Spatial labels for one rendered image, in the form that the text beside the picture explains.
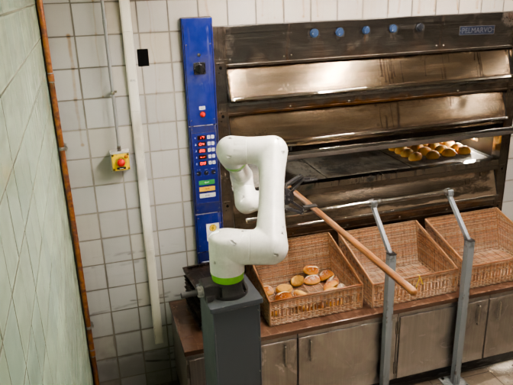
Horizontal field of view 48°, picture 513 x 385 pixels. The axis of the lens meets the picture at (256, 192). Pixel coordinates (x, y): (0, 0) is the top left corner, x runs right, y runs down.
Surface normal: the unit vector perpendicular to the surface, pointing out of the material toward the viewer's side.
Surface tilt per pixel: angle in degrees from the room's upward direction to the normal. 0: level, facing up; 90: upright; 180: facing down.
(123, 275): 90
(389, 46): 90
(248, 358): 90
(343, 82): 70
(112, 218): 90
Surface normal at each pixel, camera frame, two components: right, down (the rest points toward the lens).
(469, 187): 0.26, -0.02
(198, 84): 0.29, 0.32
